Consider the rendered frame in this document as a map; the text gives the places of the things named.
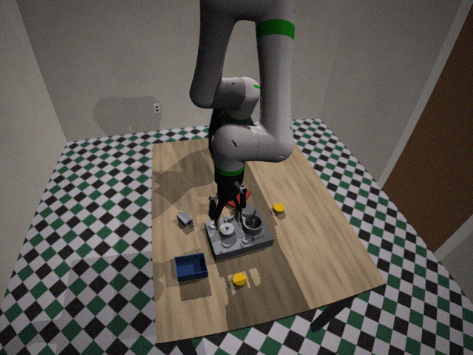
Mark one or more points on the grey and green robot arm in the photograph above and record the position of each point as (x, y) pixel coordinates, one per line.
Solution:
(236, 142)

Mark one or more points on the white toothed gear with yellow arrow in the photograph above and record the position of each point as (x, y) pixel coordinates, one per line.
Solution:
(227, 230)

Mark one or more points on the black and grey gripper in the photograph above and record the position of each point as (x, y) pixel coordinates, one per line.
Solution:
(224, 196)

